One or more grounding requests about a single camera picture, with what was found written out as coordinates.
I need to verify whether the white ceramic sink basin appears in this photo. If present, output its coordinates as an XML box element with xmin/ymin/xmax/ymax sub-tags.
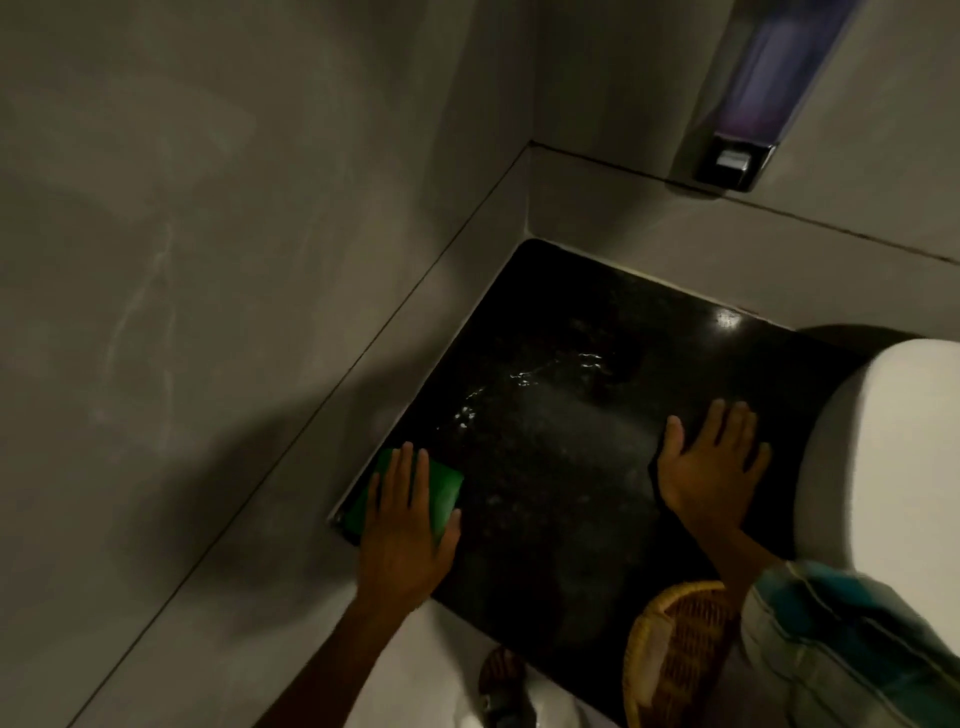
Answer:
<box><xmin>792</xmin><ymin>338</ymin><xmax>960</xmax><ymax>655</ymax></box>

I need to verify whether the person's left forearm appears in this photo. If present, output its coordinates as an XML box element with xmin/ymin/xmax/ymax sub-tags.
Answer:
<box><xmin>253</xmin><ymin>591</ymin><xmax>430</xmax><ymax>728</ymax></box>

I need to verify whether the green cleaning sponge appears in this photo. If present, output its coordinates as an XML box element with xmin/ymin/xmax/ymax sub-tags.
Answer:
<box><xmin>341</xmin><ymin>447</ymin><xmax>465</xmax><ymax>546</ymax></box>

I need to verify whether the person's brown sandal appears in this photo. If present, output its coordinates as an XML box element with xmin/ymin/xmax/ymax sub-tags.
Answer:
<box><xmin>477</xmin><ymin>645</ymin><xmax>536</xmax><ymax>728</ymax></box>

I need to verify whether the person's right forearm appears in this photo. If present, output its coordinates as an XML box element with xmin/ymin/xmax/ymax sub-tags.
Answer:
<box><xmin>688</xmin><ymin>519</ymin><xmax>786</xmax><ymax>612</ymax></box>

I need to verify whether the person's right hand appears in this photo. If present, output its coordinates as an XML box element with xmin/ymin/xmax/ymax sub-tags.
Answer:
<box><xmin>657</xmin><ymin>398</ymin><xmax>773</xmax><ymax>536</ymax></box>

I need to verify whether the woven wicker basket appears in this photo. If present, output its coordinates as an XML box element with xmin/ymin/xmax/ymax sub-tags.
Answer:
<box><xmin>622</xmin><ymin>580</ymin><xmax>745</xmax><ymax>728</ymax></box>

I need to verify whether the person's left hand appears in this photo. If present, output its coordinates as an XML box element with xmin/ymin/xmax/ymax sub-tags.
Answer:
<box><xmin>357</xmin><ymin>441</ymin><xmax>463</xmax><ymax>613</ymax></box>

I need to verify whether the wall-mounted soap dispenser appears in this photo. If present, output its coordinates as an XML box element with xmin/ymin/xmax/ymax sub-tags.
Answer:
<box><xmin>693</xmin><ymin>0</ymin><xmax>865</xmax><ymax>195</ymax></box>

